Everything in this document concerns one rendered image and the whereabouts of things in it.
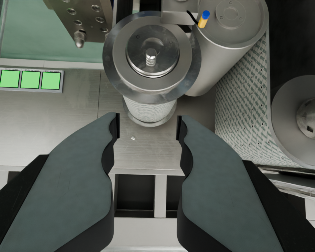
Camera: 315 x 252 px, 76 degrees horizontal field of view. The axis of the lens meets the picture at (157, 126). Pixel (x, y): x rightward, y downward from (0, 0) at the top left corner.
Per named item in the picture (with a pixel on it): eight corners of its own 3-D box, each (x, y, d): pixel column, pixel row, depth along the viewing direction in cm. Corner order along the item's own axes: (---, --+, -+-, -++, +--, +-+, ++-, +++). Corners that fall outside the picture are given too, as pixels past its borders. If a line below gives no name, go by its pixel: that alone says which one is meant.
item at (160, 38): (183, 28, 29) (176, 78, 28) (180, 36, 31) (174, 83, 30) (130, 19, 28) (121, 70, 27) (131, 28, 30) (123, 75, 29)
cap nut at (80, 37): (84, 32, 62) (83, 45, 61) (88, 38, 66) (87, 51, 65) (72, 31, 62) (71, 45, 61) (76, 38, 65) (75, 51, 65)
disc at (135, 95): (202, 13, 31) (201, 106, 29) (201, 16, 32) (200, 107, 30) (106, 7, 31) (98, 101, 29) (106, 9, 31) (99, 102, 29)
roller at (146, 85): (193, 18, 30) (192, 93, 28) (171, 80, 56) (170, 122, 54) (115, 13, 30) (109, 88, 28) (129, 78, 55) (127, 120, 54)
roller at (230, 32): (267, -20, 32) (271, 51, 31) (214, 56, 57) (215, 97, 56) (193, -25, 32) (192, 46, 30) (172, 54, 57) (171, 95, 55)
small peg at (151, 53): (151, 60, 25) (143, 52, 25) (151, 69, 28) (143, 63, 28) (159, 52, 25) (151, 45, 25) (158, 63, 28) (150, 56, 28)
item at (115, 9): (122, -76, 33) (115, 27, 31) (132, 18, 57) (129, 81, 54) (119, -76, 33) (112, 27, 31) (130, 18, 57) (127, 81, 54)
